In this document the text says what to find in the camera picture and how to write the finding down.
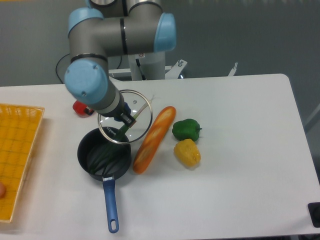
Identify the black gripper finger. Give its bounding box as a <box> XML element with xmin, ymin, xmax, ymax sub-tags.
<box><xmin>119</xmin><ymin>112</ymin><xmax>135</xmax><ymax>127</ymax></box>

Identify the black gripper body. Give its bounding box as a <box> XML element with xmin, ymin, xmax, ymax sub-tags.
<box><xmin>98</xmin><ymin>97</ymin><xmax>128</xmax><ymax>121</ymax></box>

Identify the glass pot lid blue knob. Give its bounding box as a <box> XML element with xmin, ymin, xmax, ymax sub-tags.
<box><xmin>97</xmin><ymin>89</ymin><xmax>153</xmax><ymax>145</ymax></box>

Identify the dark pot blue handle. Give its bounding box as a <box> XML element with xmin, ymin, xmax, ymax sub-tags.
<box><xmin>77</xmin><ymin>128</ymin><xmax>132</xmax><ymax>234</ymax></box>

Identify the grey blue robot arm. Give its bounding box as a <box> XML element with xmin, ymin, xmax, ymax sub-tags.
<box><xmin>64</xmin><ymin>0</ymin><xmax>177</xmax><ymax>126</ymax></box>

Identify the orange baguette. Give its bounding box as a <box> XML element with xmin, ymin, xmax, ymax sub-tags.
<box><xmin>133</xmin><ymin>106</ymin><xmax>176</xmax><ymax>174</ymax></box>

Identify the red bell pepper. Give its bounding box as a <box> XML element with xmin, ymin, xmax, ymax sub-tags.
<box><xmin>72</xmin><ymin>100</ymin><xmax>95</xmax><ymax>117</ymax></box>

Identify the green spring onion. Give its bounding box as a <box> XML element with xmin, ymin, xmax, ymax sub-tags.
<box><xmin>88</xmin><ymin>96</ymin><xmax>155</xmax><ymax>175</ymax></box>

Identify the green bell pepper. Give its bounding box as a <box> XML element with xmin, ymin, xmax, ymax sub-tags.
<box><xmin>172</xmin><ymin>118</ymin><xmax>202</xmax><ymax>142</ymax></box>

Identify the yellow bell pepper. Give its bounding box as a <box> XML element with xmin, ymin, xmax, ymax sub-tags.
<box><xmin>173</xmin><ymin>138</ymin><xmax>201</xmax><ymax>167</ymax></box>

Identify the yellow woven basket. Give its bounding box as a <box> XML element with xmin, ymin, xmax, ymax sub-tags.
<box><xmin>0</xmin><ymin>103</ymin><xmax>45</xmax><ymax>223</ymax></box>

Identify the black device at table edge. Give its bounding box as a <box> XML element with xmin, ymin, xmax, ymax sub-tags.
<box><xmin>307</xmin><ymin>202</ymin><xmax>320</xmax><ymax>228</ymax></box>

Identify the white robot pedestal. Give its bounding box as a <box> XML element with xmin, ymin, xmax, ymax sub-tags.
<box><xmin>128</xmin><ymin>51</ymin><xmax>166</xmax><ymax>81</ymax></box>

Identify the white base bracket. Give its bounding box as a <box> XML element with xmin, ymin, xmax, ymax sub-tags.
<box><xmin>107</xmin><ymin>59</ymin><xmax>238</xmax><ymax>82</ymax></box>

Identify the black cable on floor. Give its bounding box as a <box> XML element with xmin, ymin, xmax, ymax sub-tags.
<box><xmin>55</xmin><ymin>52</ymin><xmax>72</xmax><ymax>84</ymax></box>

